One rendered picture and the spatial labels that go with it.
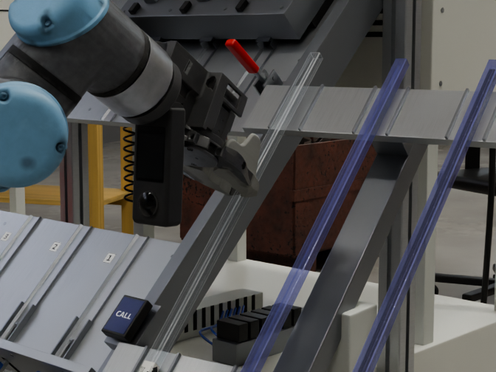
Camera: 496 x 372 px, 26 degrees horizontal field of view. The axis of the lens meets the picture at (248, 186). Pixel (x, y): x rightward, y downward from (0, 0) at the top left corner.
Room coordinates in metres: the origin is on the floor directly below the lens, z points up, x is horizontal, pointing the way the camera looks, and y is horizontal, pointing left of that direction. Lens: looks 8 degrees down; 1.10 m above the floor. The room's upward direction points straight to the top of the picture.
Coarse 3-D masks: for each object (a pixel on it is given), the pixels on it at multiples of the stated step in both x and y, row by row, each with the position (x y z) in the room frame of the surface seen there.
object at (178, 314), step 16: (304, 64) 1.26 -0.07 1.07; (304, 80) 1.24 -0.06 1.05; (288, 96) 1.23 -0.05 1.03; (288, 112) 1.21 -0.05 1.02; (272, 128) 1.20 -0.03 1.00; (272, 144) 1.19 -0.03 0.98; (256, 176) 1.16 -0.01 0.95; (240, 208) 1.13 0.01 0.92; (224, 224) 1.12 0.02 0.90; (224, 240) 1.11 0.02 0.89; (208, 256) 1.09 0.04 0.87; (192, 272) 1.09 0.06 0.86; (208, 272) 1.09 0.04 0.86; (192, 288) 1.07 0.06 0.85; (176, 304) 1.06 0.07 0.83; (192, 304) 1.07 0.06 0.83; (176, 320) 1.05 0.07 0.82; (160, 336) 1.04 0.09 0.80; (160, 352) 1.02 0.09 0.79
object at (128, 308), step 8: (120, 304) 1.18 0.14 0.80; (128, 304) 1.17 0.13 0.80; (136, 304) 1.16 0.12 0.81; (120, 312) 1.17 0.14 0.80; (128, 312) 1.16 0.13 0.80; (136, 312) 1.15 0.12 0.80; (112, 320) 1.16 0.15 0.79; (120, 320) 1.16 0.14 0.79; (128, 320) 1.15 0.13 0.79; (104, 328) 1.16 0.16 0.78; (112, 328) 1.15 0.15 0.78; (120, 328) 1.15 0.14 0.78
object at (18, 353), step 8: (0, 344) 1.27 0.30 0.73; (8, 344) 1.26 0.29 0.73; (16, 344) 1.25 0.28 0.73; (0, 352) 1.28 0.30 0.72; (8, 352) 1.26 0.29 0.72; (16, 352) 1.24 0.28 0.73; (24, 352) 1.23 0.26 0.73; (32, 352) 1.22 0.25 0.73; (40, 352) 1.22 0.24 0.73; (0, 360) 1.32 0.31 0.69; (8, 360) 1.29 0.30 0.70; (16, 360) 1.27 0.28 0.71; (24, 360) 1.25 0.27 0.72; (32, 360) 1.22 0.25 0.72; (40, 360) 1.21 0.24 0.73; (48, 360) 1.20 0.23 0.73; (56, 360) 1.19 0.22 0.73; (64, 360) 1.19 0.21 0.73; (8, 368) 1.33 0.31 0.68; (16, 368) 1.32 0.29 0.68; (24, 368) 1.28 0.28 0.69; (32, 368) 1.26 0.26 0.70; (40, 368) 1.24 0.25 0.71; (48, 368) 1.22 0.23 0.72; (56, 368) 1.20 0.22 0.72; (64, 368) 1.18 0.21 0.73; (72, 368) 1.17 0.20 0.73; (80, 368) 1.16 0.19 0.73; (88, 368) 1.16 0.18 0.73
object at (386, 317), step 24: (480, 96) 1.12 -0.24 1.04; (456, 144) 1.08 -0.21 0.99; (456, 168) 1.06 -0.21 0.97; (432, 192) 1.04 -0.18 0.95; (432, 216) 1.02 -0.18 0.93; (408, 264) 0.99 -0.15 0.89; (408, 288) 0.98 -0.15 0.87; (384, 312) 0.95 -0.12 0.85; (384, 336) 0.94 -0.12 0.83; (360, 360) 0.92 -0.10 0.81
